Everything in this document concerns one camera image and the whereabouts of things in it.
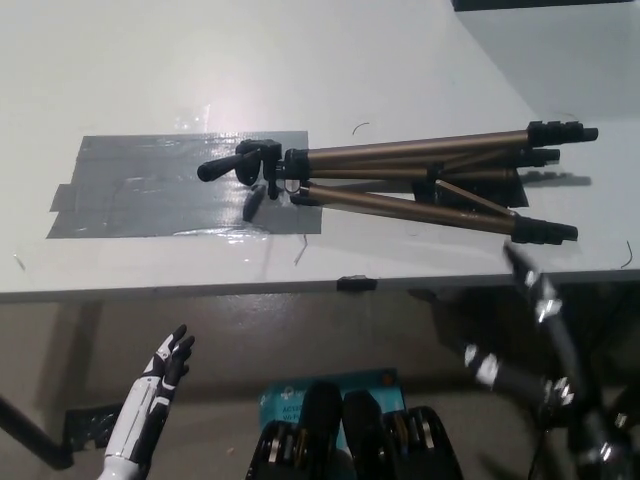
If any black table edge clip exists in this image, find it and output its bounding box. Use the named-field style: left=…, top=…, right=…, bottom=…
left=336, top=273, right=378, bottom=293

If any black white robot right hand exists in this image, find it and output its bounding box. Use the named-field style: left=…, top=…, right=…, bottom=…
left=463, top=241, right=640, bottom=480

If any bronze and black camera tripod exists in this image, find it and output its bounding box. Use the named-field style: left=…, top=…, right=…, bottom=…
left=196, top=119, right=600, bottom=247

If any grey duct tape patch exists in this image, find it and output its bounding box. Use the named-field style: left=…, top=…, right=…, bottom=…
left=43, top=130, right=324, bottom=240

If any black diagonal metal bar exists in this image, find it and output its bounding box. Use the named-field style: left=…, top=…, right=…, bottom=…
left=0, top=393, right=75, bottom=470

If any teal cardboard box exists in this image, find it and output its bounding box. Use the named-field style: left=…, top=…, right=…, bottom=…
left=256, top=368, right=406, bottom=451

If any crumpled black floor tape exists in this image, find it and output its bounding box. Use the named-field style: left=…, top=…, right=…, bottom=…
left=63, top=405, right=124, bottom=455

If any dark flat object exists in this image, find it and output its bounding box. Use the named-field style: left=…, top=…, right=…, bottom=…
left=450, top=0, right=640, bottom=12

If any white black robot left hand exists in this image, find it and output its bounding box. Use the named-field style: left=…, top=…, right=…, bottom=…
left=103, top=323, right=197, bottom=464

